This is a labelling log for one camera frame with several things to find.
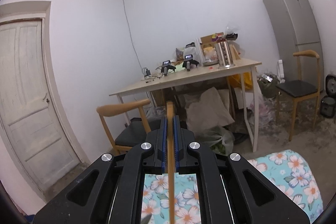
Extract bamboo chopstick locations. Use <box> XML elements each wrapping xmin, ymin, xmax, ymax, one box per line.
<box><xmin>166</xmin><ymin>101</ymin><xmax>175</xmax><ymax>224</ymax></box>

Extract floral blue tablecloth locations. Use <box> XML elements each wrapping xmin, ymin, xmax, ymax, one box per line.
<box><xmin>141</xmin><ymin>149</ymin><xmax>323</xmax><ymax>223</ymax></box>

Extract white wooden door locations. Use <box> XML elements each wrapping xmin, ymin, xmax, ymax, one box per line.
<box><xmin>0</xmin><ymin>0</ymin><xmax>91</xmax><ymax>193</ymax></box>

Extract wooden chair black seat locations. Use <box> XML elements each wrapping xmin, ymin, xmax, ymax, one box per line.
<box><xmin>276</xmin><ymin>50</ymin><xmax>321</xmax><ymax>141</ymax></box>

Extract wooden desk white legs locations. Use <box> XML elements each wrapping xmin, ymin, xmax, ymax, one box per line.
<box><xmin>110</xmin><ymin>58</ymin><xmax>262</xmax><ymax>152</ymax></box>

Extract black rice cooker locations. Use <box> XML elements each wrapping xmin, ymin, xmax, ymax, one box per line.
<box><xmin>320</xmin><ymin>74</ymin><xmax>336</xmax><ymax>118</ymax></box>

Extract steel cylinder container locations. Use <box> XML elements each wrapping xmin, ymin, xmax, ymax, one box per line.
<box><xmin>215</xmin><ymin>40</ymin><xmax>235</xmax><ymax>68</ymax></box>

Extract cardboard box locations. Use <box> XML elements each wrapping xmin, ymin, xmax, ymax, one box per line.
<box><xmin>201</xmin><ymin>32</ymin><xmax>224</xmax><ymax>50</ymax></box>

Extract silver refrigerator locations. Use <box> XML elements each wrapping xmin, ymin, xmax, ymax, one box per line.
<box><xmin>262</xmin><ymin>0</ymin><xmax>324</xmax><ymax>89</ymax></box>

